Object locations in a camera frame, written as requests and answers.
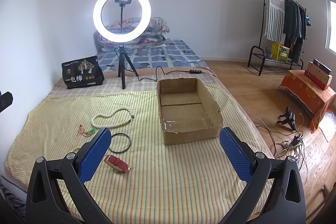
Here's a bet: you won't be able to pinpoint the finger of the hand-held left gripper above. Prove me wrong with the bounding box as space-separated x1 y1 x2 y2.
0 91 13 113

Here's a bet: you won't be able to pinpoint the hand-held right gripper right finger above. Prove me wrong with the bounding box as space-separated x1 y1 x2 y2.
219 127 307 224

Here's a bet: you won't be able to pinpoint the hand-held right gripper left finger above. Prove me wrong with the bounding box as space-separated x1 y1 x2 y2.
25 127 112 224

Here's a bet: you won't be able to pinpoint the red cord jade pendant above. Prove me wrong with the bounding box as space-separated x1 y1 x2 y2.
78 124 96 137

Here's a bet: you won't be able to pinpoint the red strap wristwatch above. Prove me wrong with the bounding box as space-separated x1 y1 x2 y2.
104 154 134 175

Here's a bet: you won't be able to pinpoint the thin dark blue bangle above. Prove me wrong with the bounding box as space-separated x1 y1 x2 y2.
109 133 131 154

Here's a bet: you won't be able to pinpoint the twisted pearl rope necklace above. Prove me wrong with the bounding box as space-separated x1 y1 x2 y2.
91 106 135 128

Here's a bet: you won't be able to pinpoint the yellow striped towel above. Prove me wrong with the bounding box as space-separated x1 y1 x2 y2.
5 84 275 216

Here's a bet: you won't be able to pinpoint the white power strip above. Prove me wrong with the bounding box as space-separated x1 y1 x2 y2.
282 134 305 149

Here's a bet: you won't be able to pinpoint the small black floor tripod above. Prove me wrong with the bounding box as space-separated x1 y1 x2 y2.
275 106 297 131

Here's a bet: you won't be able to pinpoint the black printed snack bag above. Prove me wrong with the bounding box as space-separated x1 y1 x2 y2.
61 55 105 90

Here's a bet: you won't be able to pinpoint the beige plaid sheet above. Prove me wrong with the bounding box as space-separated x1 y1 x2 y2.
49 67 223 98

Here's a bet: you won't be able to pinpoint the orange cloth covered table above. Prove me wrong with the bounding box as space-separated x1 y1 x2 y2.
279 69 336 133

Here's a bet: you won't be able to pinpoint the grey cloth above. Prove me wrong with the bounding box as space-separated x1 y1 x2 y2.
0 175 28 216

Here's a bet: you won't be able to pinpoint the red flat box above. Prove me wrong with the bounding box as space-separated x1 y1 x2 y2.
304 70 329 91

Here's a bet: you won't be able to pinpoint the yellow plastic crate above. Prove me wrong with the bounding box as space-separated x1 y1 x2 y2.
270 42 290 63

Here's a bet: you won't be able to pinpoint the beige cardboard gift box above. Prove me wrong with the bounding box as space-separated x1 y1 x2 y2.
307 62 332 86

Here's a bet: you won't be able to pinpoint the blue patterned bedsheet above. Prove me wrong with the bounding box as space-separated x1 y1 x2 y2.
96 39 209 73

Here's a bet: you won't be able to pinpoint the dark blue flat box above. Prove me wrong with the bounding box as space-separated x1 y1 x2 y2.
312 58 333 77

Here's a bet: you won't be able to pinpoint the dark hanging clothes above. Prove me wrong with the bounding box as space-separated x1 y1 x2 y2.
283 0 307 62

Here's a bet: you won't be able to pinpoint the striped hanging cloth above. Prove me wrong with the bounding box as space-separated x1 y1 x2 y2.
264 0 287 42

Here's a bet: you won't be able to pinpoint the black metal clothes rack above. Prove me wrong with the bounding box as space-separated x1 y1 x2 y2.
247 0 308 76

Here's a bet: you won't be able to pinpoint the window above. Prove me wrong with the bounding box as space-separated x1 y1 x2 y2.
325 0 336 54

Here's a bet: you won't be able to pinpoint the tangle of floor cables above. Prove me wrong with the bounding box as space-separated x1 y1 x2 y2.
253 112 319 214

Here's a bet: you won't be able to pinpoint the black ring light cable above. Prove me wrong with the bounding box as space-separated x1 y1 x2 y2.
138 66 219 82

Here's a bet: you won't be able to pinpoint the white ring light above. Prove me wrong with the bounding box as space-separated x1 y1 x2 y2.
93 0 152 44

